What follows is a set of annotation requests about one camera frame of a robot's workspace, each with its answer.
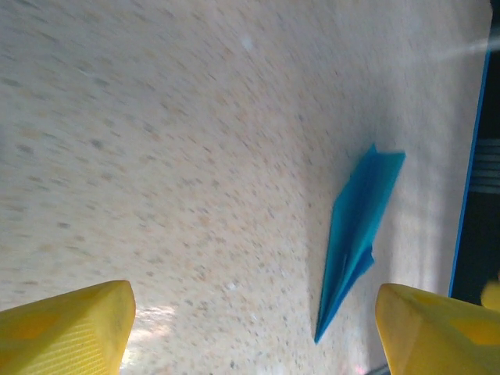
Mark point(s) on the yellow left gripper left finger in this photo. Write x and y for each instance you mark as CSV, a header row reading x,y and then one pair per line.
x,y
66,336

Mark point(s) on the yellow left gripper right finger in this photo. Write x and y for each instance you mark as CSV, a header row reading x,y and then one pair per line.
x,y
437,340

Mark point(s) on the blue paper sheet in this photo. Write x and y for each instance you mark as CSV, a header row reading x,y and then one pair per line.
x,y
359,218

